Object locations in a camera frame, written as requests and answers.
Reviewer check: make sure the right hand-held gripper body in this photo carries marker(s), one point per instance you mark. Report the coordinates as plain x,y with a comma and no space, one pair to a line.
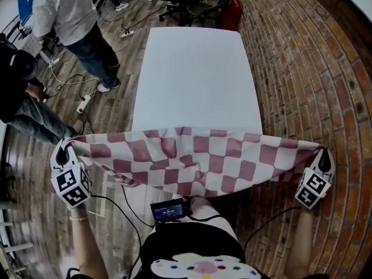
314,187

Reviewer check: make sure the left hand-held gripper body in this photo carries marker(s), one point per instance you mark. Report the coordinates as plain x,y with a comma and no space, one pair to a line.
71,183

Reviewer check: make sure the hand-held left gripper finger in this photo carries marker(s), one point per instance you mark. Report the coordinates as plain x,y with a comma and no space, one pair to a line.
72,158
54,158

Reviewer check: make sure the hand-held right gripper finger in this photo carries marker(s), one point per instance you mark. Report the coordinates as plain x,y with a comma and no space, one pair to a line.
316,161
332,166

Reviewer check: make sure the pink checkered tablecloth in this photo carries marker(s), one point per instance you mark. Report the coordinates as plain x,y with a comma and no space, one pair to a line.
197,161

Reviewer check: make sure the person's right forearm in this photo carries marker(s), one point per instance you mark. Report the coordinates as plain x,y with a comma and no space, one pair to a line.
302,243

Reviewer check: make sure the person's left forearm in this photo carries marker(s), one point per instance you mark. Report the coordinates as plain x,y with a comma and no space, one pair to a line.
87,248

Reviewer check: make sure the white power strip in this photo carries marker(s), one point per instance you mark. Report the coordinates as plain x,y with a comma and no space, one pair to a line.
128,34
83,104

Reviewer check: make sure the white metal rack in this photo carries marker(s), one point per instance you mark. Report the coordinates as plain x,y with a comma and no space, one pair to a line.
8,248

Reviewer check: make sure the small black screen device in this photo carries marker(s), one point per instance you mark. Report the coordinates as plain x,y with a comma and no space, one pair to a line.
170,211

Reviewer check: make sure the person's white trousers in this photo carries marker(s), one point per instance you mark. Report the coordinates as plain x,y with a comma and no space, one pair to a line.
212,214

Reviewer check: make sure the small side desk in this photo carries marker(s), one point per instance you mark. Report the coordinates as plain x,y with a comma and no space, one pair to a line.
37,46

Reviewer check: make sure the black top with flower patch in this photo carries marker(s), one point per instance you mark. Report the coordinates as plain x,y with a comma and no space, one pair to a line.
191,240

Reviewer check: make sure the white table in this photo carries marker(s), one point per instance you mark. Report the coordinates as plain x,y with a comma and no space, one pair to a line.
197,77

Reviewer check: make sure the open laptop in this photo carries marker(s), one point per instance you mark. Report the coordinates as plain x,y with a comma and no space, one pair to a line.
27,1

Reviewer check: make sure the red case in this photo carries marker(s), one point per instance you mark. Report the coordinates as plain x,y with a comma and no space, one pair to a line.
232,14

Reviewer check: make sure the olive mesh chair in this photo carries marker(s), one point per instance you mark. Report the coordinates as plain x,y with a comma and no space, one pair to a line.
206,7

